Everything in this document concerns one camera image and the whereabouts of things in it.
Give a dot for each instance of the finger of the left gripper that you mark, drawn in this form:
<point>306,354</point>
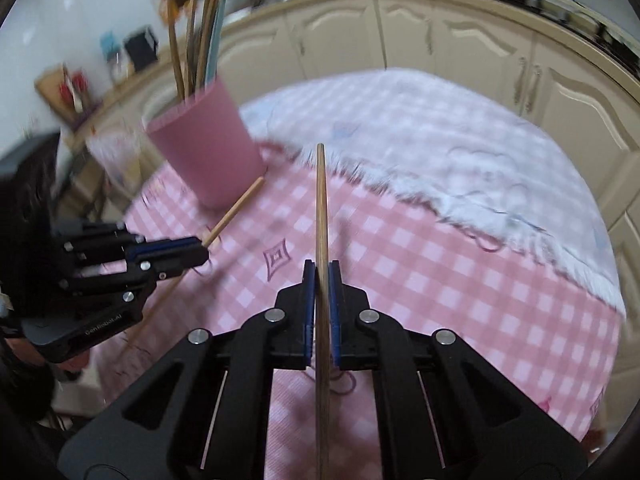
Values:
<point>167,258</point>

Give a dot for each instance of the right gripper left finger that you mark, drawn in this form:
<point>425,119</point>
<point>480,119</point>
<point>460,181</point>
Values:
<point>202,410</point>

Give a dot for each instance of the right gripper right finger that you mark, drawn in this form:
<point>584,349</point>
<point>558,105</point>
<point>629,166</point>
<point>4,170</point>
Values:
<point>443,411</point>

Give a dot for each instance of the wooden chopstick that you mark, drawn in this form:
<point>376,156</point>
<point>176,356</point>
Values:
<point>215,233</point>
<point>323,324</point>

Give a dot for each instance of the cream lower kitchen cabinets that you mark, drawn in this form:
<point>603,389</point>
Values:
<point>564,78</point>

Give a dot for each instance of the person's left hand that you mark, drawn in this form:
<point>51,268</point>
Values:
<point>27,353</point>

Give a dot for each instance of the white plastic bag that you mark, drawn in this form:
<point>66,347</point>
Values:
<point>118,151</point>

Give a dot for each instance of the pink utensil cup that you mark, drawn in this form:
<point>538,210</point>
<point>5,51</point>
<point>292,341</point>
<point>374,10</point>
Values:
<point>206,142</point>

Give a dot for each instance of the chopstick in cup leftmost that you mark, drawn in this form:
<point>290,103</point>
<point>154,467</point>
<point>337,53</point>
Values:
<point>174,50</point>

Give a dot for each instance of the chopstick in cup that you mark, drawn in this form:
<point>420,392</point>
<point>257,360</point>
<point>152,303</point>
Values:
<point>207,21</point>
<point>210,40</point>
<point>174,50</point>
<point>190,25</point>

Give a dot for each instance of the wooden cutting board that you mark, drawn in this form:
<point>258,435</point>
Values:
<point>67,93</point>

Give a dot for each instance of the jar with blue lid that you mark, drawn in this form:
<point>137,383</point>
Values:
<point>116,58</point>

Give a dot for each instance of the light blue chopstick sleeve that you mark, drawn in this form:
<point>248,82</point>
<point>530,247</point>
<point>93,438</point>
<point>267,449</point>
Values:
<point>213,49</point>

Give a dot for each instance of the pink checkered tablecloth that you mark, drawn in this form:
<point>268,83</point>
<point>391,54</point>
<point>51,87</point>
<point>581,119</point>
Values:
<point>447,209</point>

